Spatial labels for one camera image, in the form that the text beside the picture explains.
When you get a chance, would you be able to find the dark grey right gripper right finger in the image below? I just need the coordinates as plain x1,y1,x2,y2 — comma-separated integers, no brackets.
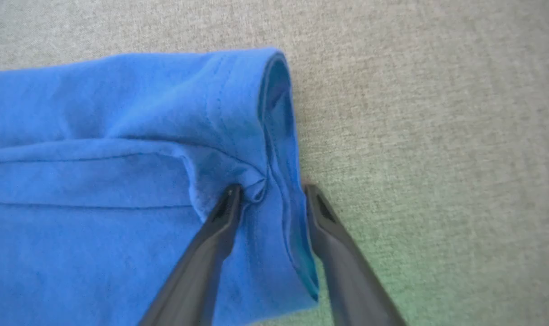
304,182,407,326

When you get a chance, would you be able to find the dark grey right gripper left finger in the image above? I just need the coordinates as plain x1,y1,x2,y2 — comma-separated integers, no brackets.
138,183,245,326

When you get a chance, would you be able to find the blue white red-trimmed t-shirt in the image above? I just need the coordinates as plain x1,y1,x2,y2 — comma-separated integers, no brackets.
0,47,320,326

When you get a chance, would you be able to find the grey-green fabric sofa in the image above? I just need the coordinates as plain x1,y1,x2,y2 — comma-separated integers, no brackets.
0,0,549,326

